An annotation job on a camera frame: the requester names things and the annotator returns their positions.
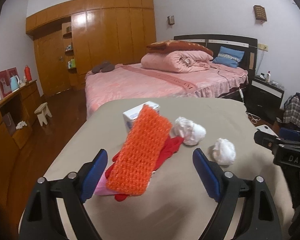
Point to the plaid clothing pile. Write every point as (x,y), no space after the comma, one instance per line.
(292,110)

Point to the white tissue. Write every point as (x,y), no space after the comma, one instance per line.
(224,152)
(191,132)

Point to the folded pink quilt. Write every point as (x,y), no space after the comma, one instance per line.
(178,61)

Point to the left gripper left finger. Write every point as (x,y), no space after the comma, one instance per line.
(41,218)

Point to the wooden wardrobe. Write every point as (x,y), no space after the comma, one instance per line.
(72,37)

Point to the red thermos bottle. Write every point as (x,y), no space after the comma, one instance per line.
(27,73)

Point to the light blue electric kettle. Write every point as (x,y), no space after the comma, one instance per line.
(14,83)

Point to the bed with pink sheet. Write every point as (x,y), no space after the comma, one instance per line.
(135,82)

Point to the dark slippers on bed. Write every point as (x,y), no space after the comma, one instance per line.
(104,67)

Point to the pink face mask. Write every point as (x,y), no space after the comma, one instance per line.
(101,189)

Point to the orange woven scrubber pad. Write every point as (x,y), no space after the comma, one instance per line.
(137,158)

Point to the white blue medicine box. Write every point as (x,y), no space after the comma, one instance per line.
(132,114)

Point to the red photo frames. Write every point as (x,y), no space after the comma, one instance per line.
(5,76)

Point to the black headboard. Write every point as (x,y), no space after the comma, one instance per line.
(215,41)

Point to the white lotion bottle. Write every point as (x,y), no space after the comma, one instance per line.
(268,76)

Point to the wall lamp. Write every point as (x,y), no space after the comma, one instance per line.
(260,13)

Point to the wooden sideboard cabinet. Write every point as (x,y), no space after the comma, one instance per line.
(16,119)

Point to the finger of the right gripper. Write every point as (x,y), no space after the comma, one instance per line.
(270,141)
(289,134)

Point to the blue pillow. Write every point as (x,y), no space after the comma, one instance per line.
(228,57)

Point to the red brown folded blanket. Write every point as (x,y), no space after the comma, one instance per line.
(166,47)

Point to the small white wooden stool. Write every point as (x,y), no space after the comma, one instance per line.
(41,112)

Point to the grey table cover cloth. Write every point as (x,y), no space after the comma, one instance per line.
(176,204)

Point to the black nightstand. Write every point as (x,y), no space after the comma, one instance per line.
(264,99)

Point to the red cloth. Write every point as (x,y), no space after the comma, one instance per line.
(170,147)

